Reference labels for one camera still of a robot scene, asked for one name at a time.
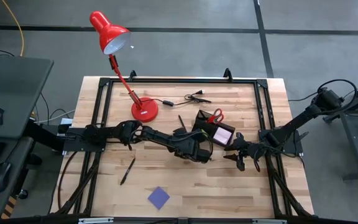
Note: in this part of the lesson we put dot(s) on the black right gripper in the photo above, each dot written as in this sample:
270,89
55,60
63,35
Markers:
252,151

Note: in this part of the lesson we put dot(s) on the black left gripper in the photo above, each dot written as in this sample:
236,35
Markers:
191,147

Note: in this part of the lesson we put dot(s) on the yellow-green sticky note pad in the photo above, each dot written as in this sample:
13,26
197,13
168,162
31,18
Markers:
203,134

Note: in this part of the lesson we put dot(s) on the pale pink sticky note pad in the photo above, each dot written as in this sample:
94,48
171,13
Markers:
222,136

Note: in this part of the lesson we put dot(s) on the black pen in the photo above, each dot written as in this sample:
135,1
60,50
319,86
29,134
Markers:
127,171
182,123

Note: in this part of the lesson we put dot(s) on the black mesh desk organizer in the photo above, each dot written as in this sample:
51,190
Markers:
202,123

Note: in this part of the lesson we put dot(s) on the purple sticky note pad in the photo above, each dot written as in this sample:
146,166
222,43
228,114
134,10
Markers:
158,198

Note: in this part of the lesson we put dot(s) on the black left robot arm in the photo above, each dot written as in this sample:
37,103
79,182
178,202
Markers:
157,137

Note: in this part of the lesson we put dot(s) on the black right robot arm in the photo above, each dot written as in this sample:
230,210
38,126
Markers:
294,123

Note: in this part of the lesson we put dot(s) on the red desk lamp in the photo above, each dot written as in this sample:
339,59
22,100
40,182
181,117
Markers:
145,110

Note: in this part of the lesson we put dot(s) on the black metal stand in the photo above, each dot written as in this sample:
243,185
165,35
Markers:
353,146

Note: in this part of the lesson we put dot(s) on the dark grey desk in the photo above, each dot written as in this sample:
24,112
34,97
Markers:
17,87

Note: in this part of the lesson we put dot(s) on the black computer mouse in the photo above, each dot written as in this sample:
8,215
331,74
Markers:
0,175

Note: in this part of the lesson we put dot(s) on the black metal table frame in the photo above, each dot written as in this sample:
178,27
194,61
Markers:
182,80

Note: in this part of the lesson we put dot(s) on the black frame bracket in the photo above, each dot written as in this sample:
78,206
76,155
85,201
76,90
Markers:
227,74
132,74

